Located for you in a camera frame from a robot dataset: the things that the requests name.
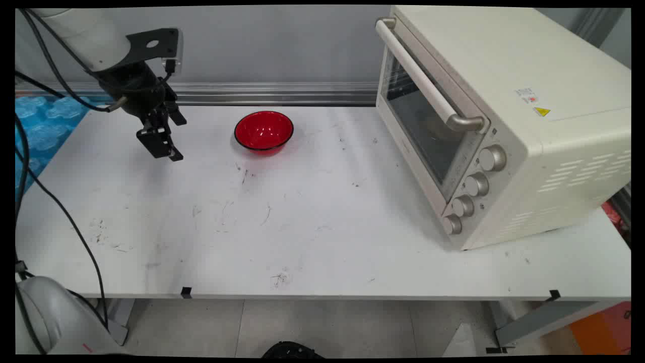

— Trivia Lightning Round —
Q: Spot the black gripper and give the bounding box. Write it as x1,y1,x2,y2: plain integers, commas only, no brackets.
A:
93,60,188,162

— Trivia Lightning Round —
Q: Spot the cream oven door handle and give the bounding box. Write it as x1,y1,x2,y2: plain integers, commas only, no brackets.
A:
375,17,487,133

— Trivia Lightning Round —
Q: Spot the red bowl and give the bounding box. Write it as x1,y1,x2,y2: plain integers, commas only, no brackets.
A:
234,111,294,156

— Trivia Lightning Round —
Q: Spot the blue patterned mat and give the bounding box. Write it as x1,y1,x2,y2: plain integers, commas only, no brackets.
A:
15,95,110,195

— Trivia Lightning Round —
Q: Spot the glass oven door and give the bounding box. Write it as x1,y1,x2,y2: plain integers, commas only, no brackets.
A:
376,20,492,218

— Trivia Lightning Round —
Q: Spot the black round floor object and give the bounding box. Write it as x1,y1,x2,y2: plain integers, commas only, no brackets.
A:
261,341,326,359

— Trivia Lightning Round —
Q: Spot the large silver oven knob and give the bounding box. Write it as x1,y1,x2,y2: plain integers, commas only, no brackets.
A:
478,145,507,172

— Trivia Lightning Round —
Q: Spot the cream toaster oven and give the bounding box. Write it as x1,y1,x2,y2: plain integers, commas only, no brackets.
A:
375,6,631,251

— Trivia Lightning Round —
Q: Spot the grey table leg with foot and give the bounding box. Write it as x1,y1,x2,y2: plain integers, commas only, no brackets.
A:
485,300,623,353

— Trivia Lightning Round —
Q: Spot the red patterned item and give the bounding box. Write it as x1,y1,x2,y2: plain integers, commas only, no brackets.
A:
601,201,631,238

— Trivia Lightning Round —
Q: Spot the orange box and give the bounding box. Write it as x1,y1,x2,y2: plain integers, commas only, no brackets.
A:
568,301,631,356

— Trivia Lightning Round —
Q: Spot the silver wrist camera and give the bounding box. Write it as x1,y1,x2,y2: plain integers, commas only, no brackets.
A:
161,43,183,76

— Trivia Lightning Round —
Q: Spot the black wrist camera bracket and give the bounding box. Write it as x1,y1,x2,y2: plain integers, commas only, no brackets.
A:
125,28,180,69

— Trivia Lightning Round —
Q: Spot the aluminium rail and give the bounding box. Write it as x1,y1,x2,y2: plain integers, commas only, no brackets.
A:
15,82,379,107

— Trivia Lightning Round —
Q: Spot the thick black cable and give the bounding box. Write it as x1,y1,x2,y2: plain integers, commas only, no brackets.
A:
15,8,127,112

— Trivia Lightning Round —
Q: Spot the thin black cable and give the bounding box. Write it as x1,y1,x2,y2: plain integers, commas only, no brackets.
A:
15,115,109,331

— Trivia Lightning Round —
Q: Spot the grey aluminium post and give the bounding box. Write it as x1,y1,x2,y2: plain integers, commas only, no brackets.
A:
572,8,631,70

